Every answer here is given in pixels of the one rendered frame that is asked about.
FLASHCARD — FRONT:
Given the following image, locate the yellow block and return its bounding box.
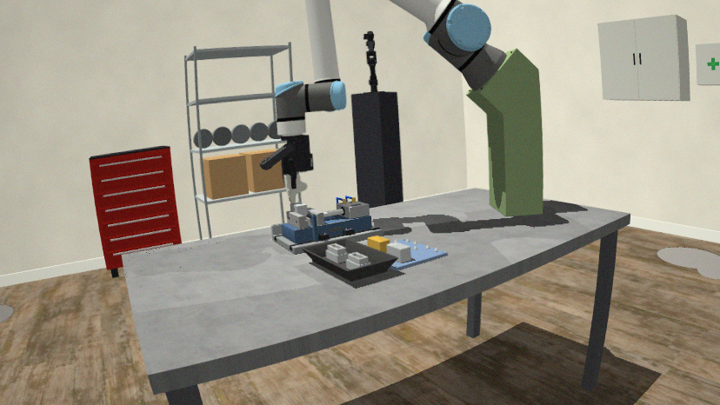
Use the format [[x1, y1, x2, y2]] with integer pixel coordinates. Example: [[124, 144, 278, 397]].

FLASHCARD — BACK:
[[368, 236, 390, 253]]

